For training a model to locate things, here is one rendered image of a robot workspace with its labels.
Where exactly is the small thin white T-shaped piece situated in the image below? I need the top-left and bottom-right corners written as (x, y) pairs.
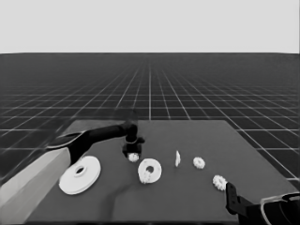
top-left (174, 150), bottom-right (182, 168)

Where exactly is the small white toothed gear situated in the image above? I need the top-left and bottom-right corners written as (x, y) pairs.
top-left (139, 172), bottom-right (152, 185)
top-left (212, 174), bottom-right (229, 192)
top-left (192, 156), bottom-right (206, 170)
top-left (127, 152), bottom-right (141, 163)

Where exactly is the large thick white disc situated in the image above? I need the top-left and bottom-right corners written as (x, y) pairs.
top-left (58, 155), bottom-right (102, 196)

